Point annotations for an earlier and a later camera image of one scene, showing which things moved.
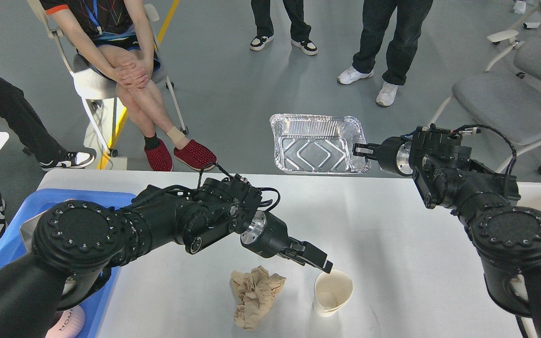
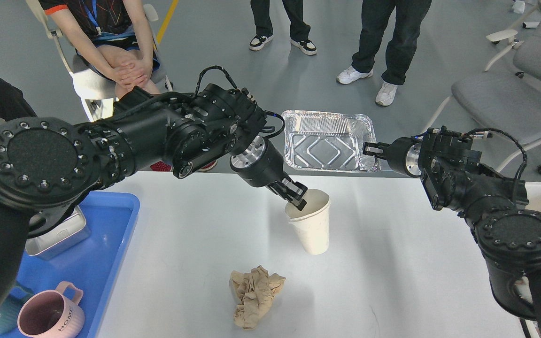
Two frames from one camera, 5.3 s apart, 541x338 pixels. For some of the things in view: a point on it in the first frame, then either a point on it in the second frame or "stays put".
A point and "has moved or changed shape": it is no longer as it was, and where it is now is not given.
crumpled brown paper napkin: [256, 290] stays put
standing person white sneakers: [410, 15] stays put
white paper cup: [331, 290] to [312, 223]
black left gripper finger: [298, 259] to [280, 191]
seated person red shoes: [112, 37] stays put
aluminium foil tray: [306, 143] has moved or changed shape
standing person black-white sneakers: [300, 30] stays put
